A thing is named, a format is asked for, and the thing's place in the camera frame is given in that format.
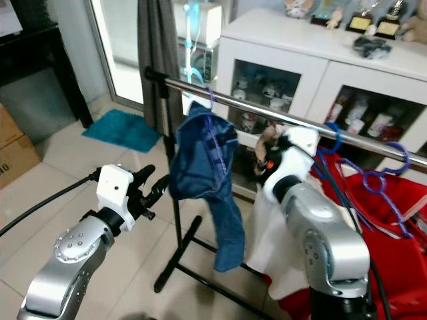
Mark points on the black clothes rack chrome rail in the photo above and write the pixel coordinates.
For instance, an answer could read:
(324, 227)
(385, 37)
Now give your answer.
(273, 114)

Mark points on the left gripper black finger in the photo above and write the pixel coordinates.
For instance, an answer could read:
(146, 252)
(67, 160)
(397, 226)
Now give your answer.
(159, 187)
(144, 176)

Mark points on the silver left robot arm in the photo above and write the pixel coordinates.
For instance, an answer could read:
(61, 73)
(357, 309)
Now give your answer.
(70, 246)

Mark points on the red shirt white logo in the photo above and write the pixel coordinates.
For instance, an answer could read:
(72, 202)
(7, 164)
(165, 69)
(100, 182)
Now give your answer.
(400, 266)

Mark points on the closed brown cardboard box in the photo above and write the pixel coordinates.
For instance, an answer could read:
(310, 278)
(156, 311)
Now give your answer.
(17, 156)

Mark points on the black desk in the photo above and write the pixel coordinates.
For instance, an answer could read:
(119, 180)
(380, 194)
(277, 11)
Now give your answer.
(33, 53)

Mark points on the white glass door cabinet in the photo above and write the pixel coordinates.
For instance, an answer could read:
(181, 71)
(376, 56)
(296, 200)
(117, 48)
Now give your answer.
(280, 40)

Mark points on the teal floor mat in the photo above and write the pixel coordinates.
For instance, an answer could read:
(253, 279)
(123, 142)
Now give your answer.
(120, 130)

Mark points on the black crumpled item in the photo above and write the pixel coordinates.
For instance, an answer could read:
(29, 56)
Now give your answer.
(371, 46)

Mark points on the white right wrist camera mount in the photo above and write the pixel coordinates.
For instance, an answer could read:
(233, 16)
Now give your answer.
(290, 160)

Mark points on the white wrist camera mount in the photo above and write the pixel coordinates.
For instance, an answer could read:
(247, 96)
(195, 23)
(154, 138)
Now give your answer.
(117, 193)
(290, 160)

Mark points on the white patterned ceramic figure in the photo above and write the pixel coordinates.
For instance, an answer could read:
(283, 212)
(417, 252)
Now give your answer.
(298, 6)

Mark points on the grey curtain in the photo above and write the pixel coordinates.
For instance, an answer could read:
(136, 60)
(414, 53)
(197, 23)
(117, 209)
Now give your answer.
(153, 40)

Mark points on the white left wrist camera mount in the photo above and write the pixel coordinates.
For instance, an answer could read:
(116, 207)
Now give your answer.
(117, 193)

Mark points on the blue denim garment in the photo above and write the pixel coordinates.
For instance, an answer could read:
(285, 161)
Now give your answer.
(207, 160)

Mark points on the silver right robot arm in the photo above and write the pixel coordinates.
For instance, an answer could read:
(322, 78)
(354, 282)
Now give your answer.
(333, 240)

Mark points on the gold trophy black base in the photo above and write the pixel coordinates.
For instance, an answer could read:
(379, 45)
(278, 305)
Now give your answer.
(363, 22)
(390, 26)

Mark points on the white appliance blue light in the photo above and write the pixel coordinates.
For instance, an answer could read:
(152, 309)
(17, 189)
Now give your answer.
(203, 23)

